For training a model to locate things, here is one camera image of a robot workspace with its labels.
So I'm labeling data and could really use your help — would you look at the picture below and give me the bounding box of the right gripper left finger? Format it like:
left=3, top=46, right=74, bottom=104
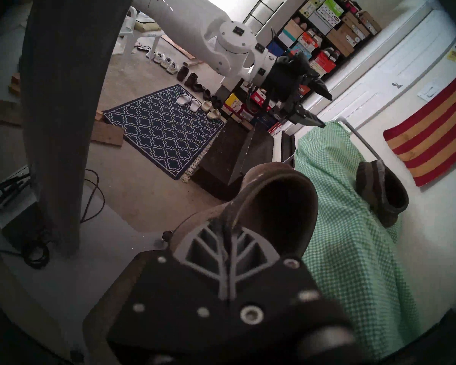
left=106, top=220, right=237, bottom=363

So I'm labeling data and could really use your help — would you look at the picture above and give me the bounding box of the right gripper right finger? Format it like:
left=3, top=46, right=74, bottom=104
left=228, top=230, right=356, bottom=365

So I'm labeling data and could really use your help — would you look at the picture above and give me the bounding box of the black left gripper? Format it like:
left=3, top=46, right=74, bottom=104
left=266, top=52, right=333, bottom=129

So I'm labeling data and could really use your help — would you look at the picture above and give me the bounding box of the brown fur-lined slipper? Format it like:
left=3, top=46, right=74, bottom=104
left=163, top=162, right=320, bottom=262
left=355, top=159, right=410, bottom=229

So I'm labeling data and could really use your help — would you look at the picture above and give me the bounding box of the red shoe box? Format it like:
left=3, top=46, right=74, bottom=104
left=310, top=51, right=337, bottom=78

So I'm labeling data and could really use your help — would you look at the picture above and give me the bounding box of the yellow shoe box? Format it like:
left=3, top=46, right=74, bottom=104
left=224, top=94, right=244, bottom=112

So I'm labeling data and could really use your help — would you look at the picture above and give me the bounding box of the green white shoe box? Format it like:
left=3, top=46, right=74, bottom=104
left=317, top=0, right=344, bottom=18

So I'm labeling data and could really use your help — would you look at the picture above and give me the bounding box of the black cube shelf unit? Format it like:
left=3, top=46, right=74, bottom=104
left=220, top=0, right=382, bottom=136

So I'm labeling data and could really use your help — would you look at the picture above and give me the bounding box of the white panel door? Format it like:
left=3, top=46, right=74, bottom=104
left=319, top=9, right=456, bottom=129

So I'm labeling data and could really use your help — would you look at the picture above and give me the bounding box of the green gingham cloth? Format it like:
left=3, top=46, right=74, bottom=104
left=294, top=121, right=422, bottom=363

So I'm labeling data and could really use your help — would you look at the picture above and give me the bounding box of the black low cabinet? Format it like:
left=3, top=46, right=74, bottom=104
left=190, top=119, right=297, bottom=201

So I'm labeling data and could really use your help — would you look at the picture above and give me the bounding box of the red tan striped flag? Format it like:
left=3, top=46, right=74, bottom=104
left=383, top=73, right=456, bottom=188

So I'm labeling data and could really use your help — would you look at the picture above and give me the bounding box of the dark patterned rug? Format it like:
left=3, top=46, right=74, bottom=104
left=102, top=84, right=226, bottom=180

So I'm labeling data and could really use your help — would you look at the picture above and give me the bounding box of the flat cardboard piece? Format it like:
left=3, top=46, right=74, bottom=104
left=0, top=99, right=23, bottom=126
left=90, top=121, right=124, bottom=147

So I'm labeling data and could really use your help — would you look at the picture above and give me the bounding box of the white plastic chair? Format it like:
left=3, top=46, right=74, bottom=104
left=114, top=7, right=164, bottom=59

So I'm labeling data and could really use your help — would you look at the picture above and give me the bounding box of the dark grey robot column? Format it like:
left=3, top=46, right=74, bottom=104
left=21, top=0, right=137, bottom=256

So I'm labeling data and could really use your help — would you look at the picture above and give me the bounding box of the grey robot base frame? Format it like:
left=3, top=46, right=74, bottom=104
left=0, top=186, right=175, bottom=365

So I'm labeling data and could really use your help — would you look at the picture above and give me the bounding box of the white light switch plate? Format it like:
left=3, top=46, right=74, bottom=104
left=417, top=81, right=441, bottom=102

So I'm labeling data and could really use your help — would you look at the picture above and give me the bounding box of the black coiled base cable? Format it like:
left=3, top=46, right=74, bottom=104
left=0, top=168, right=106, bottom=270

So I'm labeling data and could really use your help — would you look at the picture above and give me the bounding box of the black metal bracket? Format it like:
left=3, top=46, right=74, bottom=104
left=0, top=174, right=31, bottom=211

